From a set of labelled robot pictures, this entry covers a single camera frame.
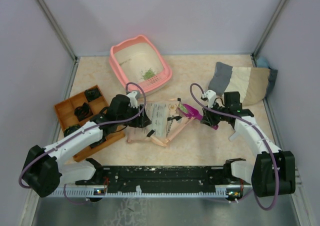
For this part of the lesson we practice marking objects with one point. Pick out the black part front tray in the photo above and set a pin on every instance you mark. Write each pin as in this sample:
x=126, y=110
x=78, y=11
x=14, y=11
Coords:
x=71, y=129

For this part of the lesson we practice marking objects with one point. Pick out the beige cat litter bag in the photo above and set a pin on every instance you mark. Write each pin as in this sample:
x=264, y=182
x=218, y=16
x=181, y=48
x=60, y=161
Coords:
x=168, y=119

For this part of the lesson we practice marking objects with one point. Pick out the orange compartment tray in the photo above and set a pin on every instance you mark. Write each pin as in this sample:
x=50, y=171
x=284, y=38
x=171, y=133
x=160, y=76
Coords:
x=76, y=110

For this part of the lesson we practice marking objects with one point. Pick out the black part in tray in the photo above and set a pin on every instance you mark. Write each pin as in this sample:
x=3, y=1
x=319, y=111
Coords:
x=92, y=94

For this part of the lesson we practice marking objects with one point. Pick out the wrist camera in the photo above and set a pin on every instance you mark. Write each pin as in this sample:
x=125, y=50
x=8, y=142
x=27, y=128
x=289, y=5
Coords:
x=209, y=96
x=133, y=98

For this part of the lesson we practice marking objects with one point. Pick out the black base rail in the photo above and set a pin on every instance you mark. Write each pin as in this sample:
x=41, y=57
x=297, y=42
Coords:
x=161, y=179

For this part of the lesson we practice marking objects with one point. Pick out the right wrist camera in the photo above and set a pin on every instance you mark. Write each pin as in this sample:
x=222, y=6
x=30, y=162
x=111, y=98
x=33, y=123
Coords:
x=209, y=96

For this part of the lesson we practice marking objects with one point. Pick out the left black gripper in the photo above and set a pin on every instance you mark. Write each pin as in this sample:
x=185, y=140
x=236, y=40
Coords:
x=141, y=121

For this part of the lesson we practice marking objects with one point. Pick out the grey beige folded cloth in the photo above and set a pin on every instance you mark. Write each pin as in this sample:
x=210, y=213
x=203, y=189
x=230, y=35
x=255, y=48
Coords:
x=253, y=83

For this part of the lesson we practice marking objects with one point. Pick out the purple plastic scoop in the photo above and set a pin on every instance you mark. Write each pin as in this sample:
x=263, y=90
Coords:
x=187, y=111

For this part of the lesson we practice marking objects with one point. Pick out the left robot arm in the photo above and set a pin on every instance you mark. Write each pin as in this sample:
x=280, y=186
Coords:
x=45, y=168

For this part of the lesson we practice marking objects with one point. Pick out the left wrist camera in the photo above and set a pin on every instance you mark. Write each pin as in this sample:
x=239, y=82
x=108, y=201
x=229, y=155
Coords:
x=133, y=98

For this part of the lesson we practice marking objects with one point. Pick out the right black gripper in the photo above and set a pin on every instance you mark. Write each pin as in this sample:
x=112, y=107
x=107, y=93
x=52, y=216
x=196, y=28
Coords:
x=208, y=117

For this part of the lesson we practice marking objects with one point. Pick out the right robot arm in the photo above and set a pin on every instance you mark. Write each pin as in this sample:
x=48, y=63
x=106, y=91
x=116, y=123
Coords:
x=274, y=169

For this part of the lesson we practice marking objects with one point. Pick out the pink litter box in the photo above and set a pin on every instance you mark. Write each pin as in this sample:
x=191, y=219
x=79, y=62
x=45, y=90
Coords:
x=129, y=57

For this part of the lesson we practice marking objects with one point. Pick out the blue cloth in corner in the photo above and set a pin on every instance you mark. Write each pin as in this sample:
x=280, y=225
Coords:
x=262, y=62

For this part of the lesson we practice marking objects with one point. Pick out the green litter pellets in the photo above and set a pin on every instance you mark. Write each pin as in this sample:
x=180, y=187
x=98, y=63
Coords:
x=147, y=74

